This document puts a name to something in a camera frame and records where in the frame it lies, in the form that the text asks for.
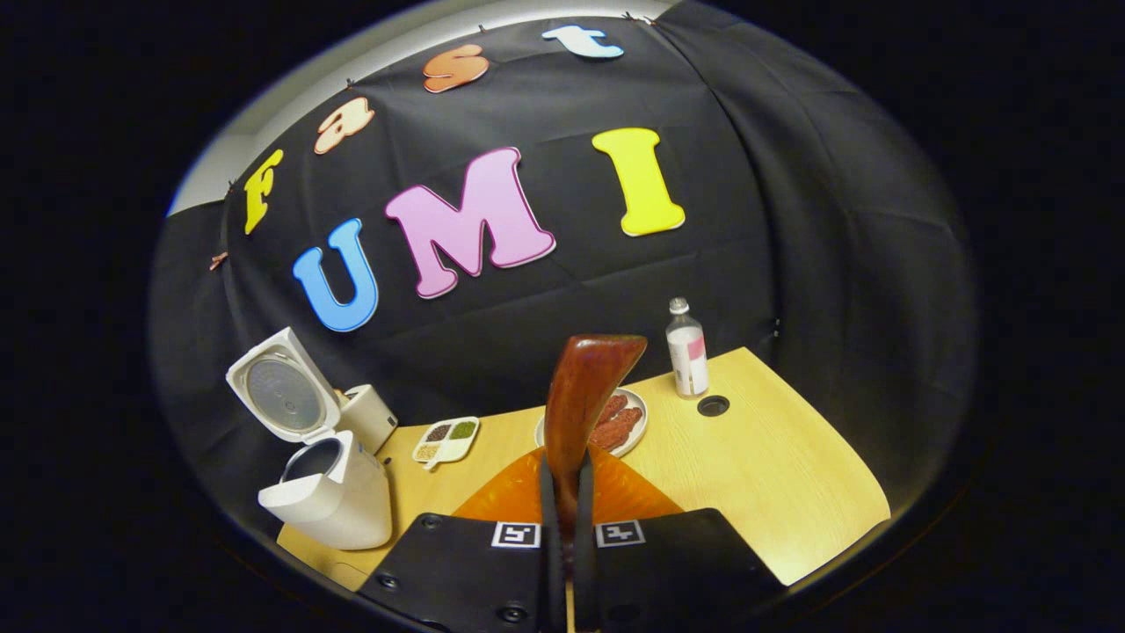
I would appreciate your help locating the row of black clips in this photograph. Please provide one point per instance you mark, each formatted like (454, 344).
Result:
(628, 16)

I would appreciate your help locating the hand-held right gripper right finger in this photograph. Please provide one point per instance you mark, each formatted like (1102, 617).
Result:
(584, 571)

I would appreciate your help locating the black table grommet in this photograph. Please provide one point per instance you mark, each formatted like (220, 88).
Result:
(713, 405)

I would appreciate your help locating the brown wooden spoon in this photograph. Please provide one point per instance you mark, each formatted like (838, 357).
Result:
(584, 387)

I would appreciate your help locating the white rice cooker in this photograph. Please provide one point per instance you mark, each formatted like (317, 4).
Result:
(343, 501)

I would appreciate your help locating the red meat piece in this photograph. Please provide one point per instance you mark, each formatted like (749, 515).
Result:
(613, 411)
(618, 429)

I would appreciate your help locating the clear bottle with pink label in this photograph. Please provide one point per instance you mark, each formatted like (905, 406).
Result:
(687, 360)

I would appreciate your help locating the white round plate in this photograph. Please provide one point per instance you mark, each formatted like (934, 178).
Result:
(638, 426)

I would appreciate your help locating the white divided grain dish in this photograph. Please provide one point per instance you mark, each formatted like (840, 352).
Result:
(448, 444)

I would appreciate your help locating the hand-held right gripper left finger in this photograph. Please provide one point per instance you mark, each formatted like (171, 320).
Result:
(552, 571)

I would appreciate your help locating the white toaster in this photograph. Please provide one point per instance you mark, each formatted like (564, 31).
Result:
(373, 418)

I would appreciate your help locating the red cloth clip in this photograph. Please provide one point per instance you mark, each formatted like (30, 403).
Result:
(218, 260)

